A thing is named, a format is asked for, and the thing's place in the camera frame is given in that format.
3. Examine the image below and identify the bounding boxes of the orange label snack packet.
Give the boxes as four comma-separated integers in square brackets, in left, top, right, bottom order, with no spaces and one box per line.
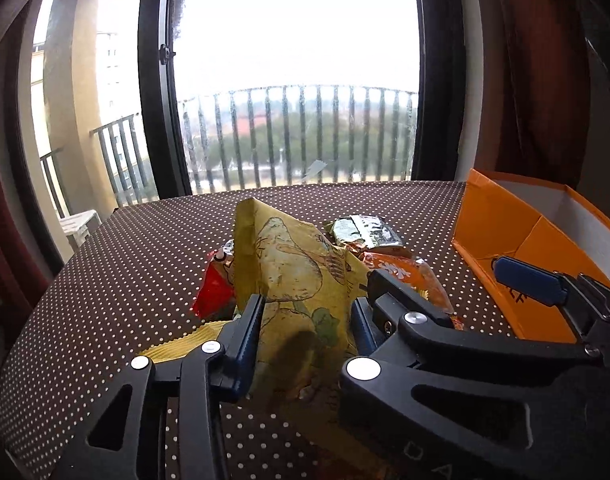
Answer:
[342,240,466,333]

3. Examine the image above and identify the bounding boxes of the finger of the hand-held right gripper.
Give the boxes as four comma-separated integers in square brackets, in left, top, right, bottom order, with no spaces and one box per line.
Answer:
[336,268,610,480]
[491,255,610,337]

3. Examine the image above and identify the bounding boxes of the dark brown curtain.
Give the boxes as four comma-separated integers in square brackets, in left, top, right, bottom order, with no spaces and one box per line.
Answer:
[462,0,610,196]

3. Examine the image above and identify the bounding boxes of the red snack packet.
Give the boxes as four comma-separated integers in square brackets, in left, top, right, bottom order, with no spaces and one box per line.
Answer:
[191,237,238,322]

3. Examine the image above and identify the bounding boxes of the dark red curtain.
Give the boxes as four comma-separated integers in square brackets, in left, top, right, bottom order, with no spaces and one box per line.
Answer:
[0,55,61,401]

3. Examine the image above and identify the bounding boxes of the pale yellow crimped snack packet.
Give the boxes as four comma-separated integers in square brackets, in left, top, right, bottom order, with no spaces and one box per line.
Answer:
[138,321,238,365]

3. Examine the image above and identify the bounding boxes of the white plastic chair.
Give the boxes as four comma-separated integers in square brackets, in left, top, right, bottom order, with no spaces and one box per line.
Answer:
[60,209,104,251]

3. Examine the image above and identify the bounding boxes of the silver green snack packet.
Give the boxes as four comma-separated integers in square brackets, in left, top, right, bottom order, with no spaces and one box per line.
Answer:
[331,214,404,252]

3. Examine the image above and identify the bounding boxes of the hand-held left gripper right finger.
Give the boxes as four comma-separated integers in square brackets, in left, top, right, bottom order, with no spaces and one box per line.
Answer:
[351,295,412,360]

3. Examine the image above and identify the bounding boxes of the orange cardboard box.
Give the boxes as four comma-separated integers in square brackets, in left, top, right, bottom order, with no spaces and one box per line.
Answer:
[451,168,610,345]

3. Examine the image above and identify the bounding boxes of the black window frame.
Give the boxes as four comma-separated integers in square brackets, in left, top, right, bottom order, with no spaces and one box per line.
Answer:
[8,0,468,266]

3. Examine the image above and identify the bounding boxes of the balcony railing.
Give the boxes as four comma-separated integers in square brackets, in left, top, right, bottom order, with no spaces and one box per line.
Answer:
[38,82,420,221]

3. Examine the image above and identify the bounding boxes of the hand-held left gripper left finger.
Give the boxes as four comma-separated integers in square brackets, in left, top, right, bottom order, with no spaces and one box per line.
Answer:
[52,292,266,480]

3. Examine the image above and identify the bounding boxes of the yellow illustrated snack packet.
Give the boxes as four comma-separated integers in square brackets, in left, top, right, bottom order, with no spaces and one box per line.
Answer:
[232,197,403,480]

